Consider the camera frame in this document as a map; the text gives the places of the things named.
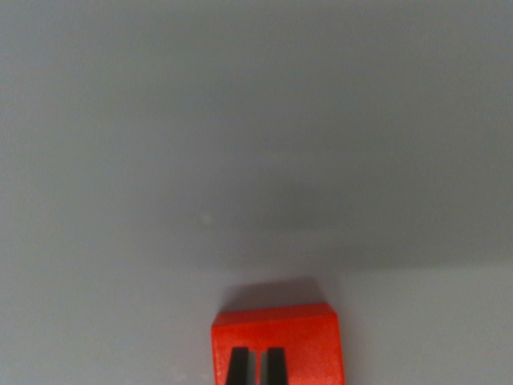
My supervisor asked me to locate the white plastic bin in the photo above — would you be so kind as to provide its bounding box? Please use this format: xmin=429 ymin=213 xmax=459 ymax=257
xmin=0 ymin=0 xmax=513 ymax=385

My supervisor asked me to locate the red cube block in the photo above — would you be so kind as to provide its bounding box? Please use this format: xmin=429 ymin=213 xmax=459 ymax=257
xmin=211 ymin=303 xmax=346 ymax=385

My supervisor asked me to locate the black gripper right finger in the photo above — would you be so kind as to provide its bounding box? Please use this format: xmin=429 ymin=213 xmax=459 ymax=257
xmin=260 ymin=346 xmax=290 ymax=385

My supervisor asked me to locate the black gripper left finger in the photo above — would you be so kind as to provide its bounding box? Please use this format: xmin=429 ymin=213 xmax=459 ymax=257
xmin=225 ymin=346 xmax=252 ymax=385

